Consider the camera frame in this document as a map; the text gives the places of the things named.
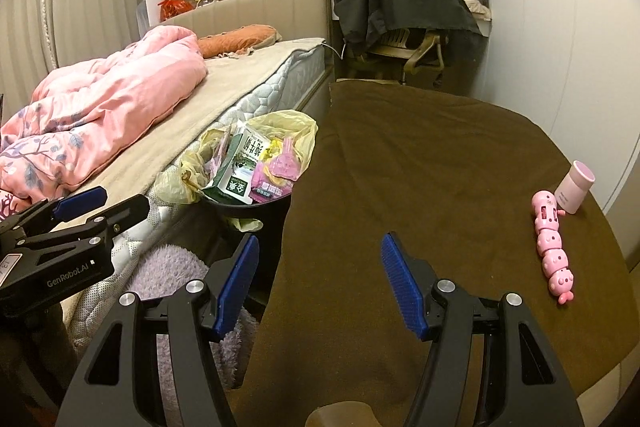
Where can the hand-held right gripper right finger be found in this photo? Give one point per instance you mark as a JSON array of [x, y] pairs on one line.
[[402, 287]]

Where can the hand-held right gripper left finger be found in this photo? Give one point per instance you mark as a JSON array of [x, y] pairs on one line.
[[235, 287]]

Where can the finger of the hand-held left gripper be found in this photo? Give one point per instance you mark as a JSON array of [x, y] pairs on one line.
[[80, 202], [120, 217]]

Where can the green white milk carton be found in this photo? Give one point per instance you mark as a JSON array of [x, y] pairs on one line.
[[237, 172]]

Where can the pink bunny print packet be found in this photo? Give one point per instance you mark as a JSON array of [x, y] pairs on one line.
[[280, 172]]

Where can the yellow plastic bag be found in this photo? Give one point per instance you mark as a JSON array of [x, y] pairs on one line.
[[295, 127]]

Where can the pink floral quilt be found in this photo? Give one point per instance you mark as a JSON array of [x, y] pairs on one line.
[[110, 97]]

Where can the brown table cloth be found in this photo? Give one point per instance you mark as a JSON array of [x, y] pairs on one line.
[[425, 157]]

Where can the pink caterpillar toy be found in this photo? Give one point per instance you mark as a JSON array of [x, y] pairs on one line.
[[550, 247]]

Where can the white pleated curtain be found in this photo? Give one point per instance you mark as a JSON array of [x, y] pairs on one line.
[[85, 7]]

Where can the pink cup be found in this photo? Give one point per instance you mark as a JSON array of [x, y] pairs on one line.
[[575, 187]]

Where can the white quilted mattress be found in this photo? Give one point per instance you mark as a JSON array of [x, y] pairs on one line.
[[280, 82]]

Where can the orange pillow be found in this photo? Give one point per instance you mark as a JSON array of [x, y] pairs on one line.
[[235, 39]]

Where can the small orange plastic bag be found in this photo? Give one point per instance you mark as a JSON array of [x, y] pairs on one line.
[[175, 9]]

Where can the beige folded garments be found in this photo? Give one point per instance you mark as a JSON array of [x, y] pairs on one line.
[[475, 4]]

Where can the beige upholstered bed frame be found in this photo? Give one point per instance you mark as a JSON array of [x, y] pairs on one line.
[[260, 7]]

